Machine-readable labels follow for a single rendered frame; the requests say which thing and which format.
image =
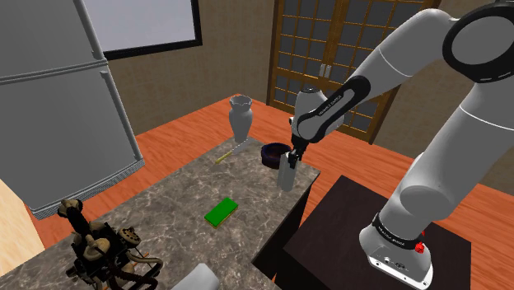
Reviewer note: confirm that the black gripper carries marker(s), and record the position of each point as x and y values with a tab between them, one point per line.
297	149

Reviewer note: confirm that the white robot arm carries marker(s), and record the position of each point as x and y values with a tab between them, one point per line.
453	132

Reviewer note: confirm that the dark purple bowl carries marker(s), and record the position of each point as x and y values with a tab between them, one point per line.
271	154

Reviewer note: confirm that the grey vase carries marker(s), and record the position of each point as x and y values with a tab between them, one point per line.
240	119

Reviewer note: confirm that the green and yellow sponge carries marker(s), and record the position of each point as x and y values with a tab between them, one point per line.
221	211

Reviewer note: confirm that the wooden lattice door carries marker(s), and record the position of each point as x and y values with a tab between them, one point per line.
321	48

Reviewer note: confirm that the dark robot stand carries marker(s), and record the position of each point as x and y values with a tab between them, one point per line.
341	245

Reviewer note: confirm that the marble kitchen island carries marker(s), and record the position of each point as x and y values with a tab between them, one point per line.
180	201

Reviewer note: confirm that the grey rounded object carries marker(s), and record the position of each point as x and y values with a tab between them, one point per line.
196	279

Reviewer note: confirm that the black framed window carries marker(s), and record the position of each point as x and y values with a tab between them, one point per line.
140	24

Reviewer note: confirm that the black and tan machine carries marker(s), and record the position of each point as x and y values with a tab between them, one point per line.
100	251

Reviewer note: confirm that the grey refrigerator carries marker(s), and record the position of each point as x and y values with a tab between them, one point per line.
60	112

